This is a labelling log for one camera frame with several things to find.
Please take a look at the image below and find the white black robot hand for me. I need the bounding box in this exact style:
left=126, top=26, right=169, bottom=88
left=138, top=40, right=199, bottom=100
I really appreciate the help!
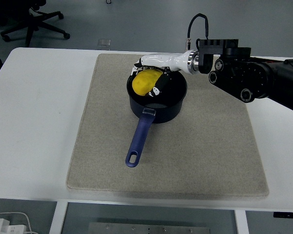
left=131, top=50, right=195, bottom=98

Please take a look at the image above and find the beige rectangular mat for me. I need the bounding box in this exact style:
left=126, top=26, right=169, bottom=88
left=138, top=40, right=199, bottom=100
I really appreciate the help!
left=66, top=53, right=270, bottom=197

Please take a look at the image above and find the black office chair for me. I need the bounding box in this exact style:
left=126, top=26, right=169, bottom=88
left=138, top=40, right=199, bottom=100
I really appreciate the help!
left=0, top=0, right=71, bottom=48

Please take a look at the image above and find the grey metal plate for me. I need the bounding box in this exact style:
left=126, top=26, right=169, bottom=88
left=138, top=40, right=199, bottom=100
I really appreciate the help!
left=88, top=222, right=211, bottom=234

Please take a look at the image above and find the white table leg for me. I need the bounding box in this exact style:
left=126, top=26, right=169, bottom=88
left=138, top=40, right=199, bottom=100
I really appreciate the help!
left=234, top=209, right=250, bottom=234
left=49, top=201, right=69, bottom=234

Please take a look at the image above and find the white power adapter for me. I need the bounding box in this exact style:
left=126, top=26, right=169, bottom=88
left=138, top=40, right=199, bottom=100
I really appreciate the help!
left=0, top=218, right=27, bottom=234

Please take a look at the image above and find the blue pot with handle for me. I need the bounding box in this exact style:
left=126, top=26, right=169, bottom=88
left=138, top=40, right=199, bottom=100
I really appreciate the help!
left=124, top=63, right=188, bottom=168

